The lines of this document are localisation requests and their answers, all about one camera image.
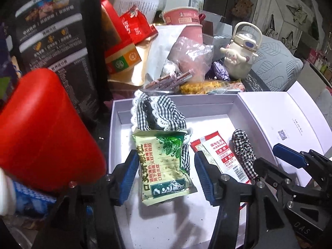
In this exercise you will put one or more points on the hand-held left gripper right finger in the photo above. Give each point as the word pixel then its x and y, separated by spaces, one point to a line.
pixel 205 179

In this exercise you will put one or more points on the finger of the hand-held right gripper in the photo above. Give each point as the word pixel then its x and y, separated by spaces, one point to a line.
pixel 267 168
pixel 288 154

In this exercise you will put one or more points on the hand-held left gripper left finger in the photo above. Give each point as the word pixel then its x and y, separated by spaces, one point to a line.
pixel 128 177

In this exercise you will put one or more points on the gingham fabric strip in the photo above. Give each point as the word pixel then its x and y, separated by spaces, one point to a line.
pixel 241 147

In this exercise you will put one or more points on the green snack packet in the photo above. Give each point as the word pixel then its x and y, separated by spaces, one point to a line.
pixel 160 166

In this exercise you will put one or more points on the red and white snack packet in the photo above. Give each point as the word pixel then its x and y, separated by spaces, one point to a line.
pixel 220 147

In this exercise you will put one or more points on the white gift box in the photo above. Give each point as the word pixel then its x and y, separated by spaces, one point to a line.
pixel 155 223

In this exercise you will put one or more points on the lace-trimmed gingham cloth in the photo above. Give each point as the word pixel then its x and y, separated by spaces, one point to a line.
pixel 166 114

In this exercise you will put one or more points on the red canister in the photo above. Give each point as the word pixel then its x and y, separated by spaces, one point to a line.
pixel 46 134

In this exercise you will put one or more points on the yellow snack packet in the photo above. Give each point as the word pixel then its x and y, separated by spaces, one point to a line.
pixel 197 87

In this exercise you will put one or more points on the grey leaf pattern cushion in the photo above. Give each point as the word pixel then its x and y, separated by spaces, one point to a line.
pixel 277 59

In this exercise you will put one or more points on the row of bottles on shelf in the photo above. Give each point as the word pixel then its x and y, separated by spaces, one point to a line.
pixel 321 64

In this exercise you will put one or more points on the blue printed tube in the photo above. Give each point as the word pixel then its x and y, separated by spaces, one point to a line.
pixel 28 197

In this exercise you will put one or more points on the purple foil packet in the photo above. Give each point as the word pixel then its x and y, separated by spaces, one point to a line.
pixel 220 71

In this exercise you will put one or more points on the white cartoon water bottle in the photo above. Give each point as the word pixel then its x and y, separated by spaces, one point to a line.
pixel 238 57

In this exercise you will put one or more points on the tan paper pouch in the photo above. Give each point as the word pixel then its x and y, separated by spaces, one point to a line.
pixel 134 59

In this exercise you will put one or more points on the red box with colour squares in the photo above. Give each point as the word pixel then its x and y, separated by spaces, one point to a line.
pixel 122 57

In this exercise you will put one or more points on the clear plastic bag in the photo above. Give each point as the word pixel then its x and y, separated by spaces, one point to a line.
pixel 189 54

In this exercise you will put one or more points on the white house-shaped cabinet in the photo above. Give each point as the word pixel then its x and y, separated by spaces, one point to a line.
pixel 285 18

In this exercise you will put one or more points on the white paper pouch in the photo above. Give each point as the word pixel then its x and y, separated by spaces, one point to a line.
pixel 160 44

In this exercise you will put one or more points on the plain pink cup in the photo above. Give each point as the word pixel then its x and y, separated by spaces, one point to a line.
pixel 192 33

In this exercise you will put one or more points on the red printed packet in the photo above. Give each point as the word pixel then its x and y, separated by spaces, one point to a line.
pixel 137 28

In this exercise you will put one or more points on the black printed pouch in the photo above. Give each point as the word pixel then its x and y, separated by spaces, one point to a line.
pixel 51 44

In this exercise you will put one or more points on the brown hanging bag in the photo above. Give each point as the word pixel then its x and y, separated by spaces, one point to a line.
pixel 242 4

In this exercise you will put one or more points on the pink printed paper cup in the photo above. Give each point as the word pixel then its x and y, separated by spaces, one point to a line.
pixel 181 16

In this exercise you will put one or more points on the printed paper sheet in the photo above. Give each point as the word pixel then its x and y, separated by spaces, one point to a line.
pixel 127 2

